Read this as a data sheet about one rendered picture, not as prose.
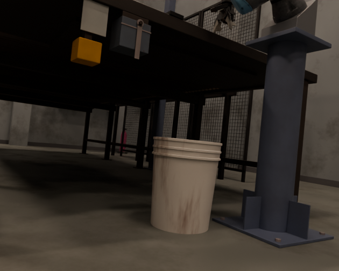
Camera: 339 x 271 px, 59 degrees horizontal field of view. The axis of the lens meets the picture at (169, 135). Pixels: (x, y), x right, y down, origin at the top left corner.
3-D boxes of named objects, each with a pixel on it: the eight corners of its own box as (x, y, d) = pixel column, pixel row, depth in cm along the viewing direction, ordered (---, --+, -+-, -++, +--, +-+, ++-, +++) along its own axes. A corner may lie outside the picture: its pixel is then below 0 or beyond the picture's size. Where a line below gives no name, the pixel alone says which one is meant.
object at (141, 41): (149, 62, 123) (154, 19, 123) (119, 53, 115) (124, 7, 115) (136, 65, 132) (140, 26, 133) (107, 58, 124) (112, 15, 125)
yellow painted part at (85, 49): (100, 63, 112) (106, 2, 113) (76, 58, 107) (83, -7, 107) (92, 66, 119) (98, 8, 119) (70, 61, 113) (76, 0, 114)
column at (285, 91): (333, 239, 131) (351, 44, 133) (279, 248, 110) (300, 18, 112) (263, 216, 163) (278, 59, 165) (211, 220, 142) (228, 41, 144)
